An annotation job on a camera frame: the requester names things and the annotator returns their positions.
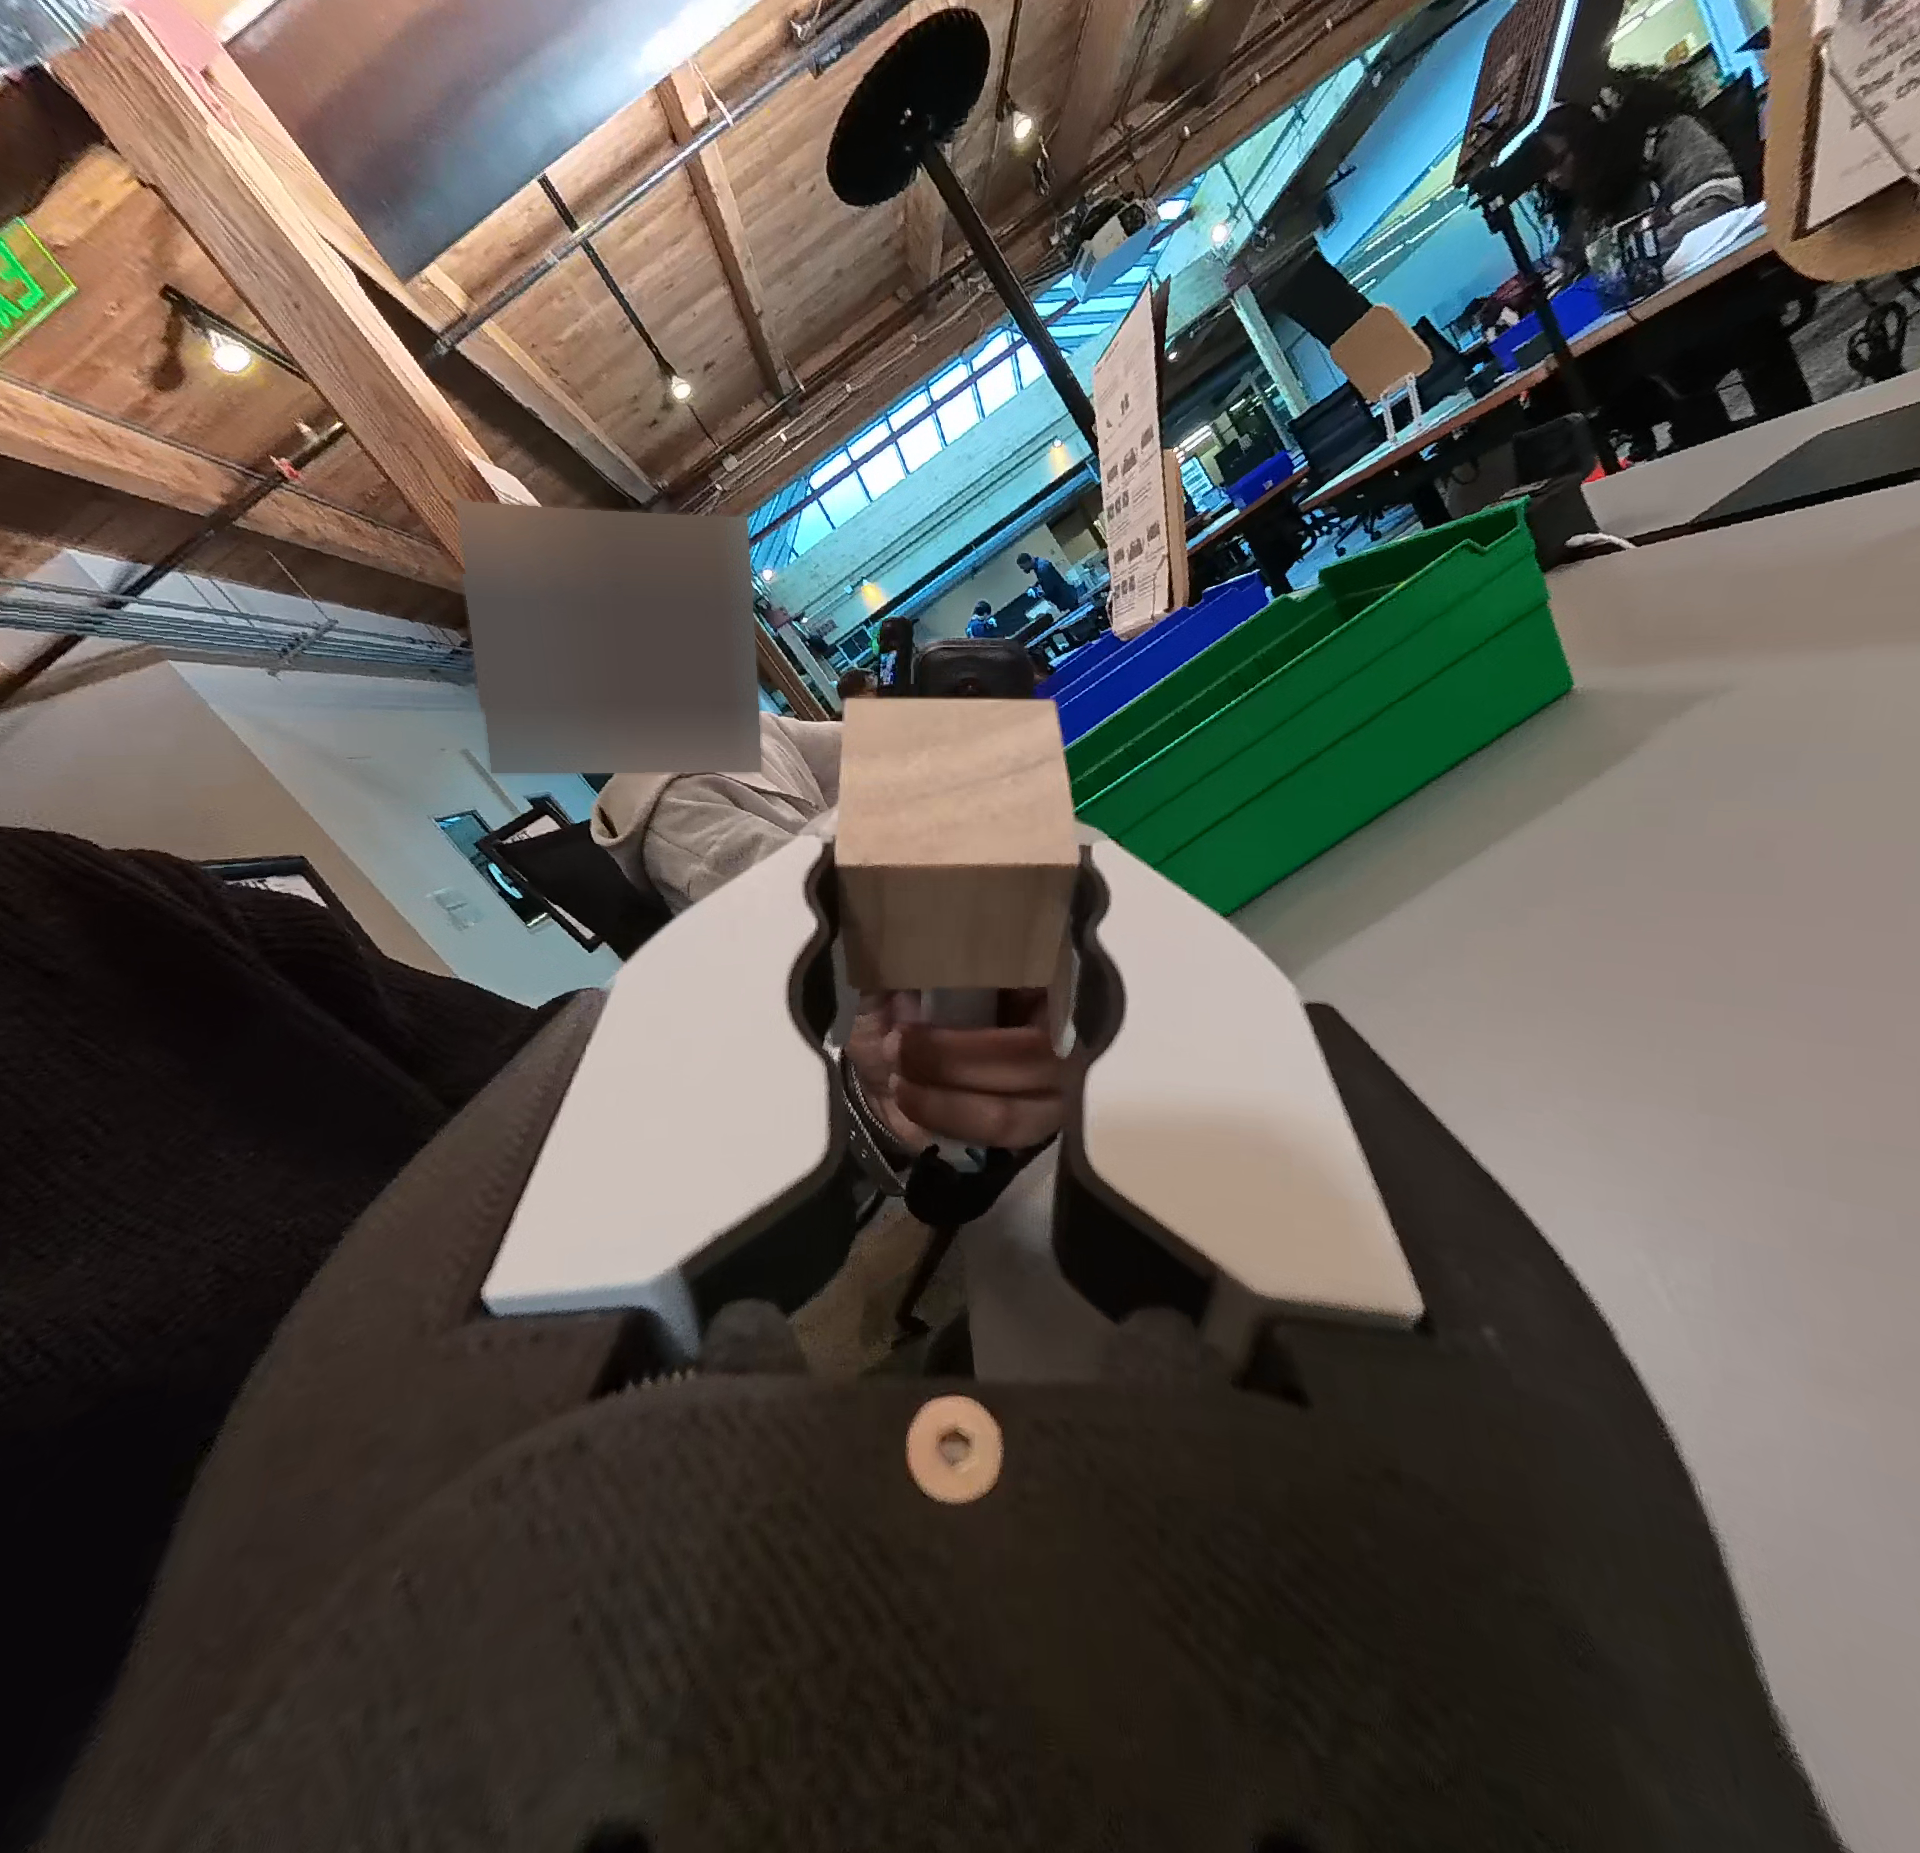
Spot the silver mesh wristwatch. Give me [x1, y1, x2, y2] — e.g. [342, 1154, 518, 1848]
[836, 1052, 919, 1196]

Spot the instruction sheet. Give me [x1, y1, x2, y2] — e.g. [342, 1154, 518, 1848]
[1800, 0, 1920, 235]

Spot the person's black sweater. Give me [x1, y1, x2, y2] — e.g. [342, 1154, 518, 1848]
[0, 825, 595, 1842]

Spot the grey desk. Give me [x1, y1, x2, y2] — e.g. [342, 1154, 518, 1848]
[960, 368, 1920, 1853]

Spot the dark desk cover strip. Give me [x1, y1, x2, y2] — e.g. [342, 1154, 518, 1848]
[1702, 429, 1920, 533]

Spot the light panel stand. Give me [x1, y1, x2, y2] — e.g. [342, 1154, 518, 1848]
[1447, 0, 1615, 572]

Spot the blue plastic bin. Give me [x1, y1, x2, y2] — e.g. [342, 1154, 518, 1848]
[1042, 578, 1279, 745]

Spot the person's left hand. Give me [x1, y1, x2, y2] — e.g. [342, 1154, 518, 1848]
[846, 982, 1075, 1154]

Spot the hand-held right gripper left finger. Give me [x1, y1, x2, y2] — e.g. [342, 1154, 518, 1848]
[480, 831, 842, 1363]

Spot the green exit sign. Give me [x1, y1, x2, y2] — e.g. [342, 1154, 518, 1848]
[0, 218, 81, 359]

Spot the green plastic bin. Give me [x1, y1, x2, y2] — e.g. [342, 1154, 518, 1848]
[1062, 495, 1574, 916]

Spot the cardboard instruction board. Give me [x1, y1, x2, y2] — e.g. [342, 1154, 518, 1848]
[1091, 281, 1194, 641]

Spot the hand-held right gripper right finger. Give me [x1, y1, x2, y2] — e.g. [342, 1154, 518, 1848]
[1055, 827, 1429, 1386]

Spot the medium wooden cube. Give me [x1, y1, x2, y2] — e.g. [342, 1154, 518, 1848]
[829, 694, 1089, 1058]

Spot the brown board on stand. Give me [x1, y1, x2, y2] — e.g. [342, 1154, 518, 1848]
[1327, 300, 1440, 445]

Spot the white ceiling projector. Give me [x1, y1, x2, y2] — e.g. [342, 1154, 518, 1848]
[1069, 195, 1176, 302]

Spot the metal cable tray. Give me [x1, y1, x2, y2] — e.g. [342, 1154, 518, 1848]
[0, 578, 474, 685]

